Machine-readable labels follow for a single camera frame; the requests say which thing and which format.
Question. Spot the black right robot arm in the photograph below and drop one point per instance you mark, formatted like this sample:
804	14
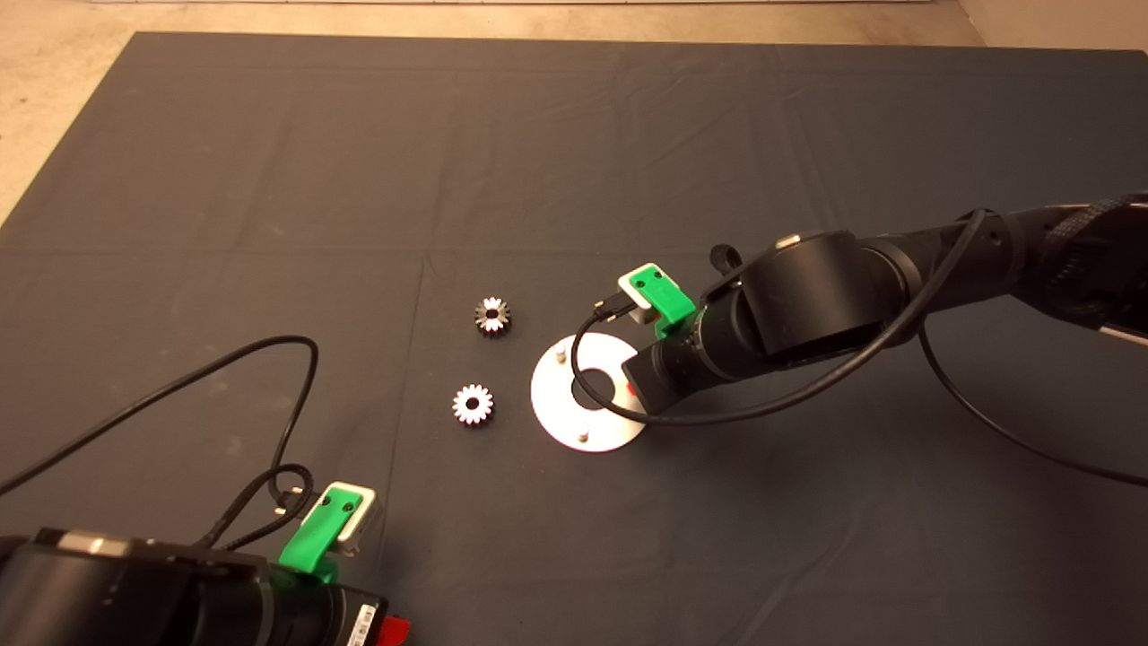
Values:
807	296

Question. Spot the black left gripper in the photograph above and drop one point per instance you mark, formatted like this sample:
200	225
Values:
323	619

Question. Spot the round white metal carrier plate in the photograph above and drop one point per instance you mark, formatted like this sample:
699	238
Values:
556	404

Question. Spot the right gripper green camera mount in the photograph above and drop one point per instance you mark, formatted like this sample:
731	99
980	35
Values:
668	301

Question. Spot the left gripper silver camera box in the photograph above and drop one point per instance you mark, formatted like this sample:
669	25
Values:
366	520

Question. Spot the gripper silver camera box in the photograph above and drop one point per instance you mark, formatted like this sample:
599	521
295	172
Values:
366	520
640	313

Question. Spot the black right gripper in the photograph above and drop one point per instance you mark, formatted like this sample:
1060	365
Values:
673	372

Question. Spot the left gripper green camera mount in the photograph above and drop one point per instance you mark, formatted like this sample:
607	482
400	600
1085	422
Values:
314	538

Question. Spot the gripper green camera mount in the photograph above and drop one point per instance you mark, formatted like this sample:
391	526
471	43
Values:
314	538
668	301

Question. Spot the dark grey table cloth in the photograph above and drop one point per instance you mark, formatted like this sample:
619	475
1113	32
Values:
628	135

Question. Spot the small steel planetary gear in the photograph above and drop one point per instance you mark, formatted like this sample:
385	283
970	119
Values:
482	317
465	409

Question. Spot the right gripper silver camera box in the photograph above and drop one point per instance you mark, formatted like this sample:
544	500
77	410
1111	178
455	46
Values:
640	313

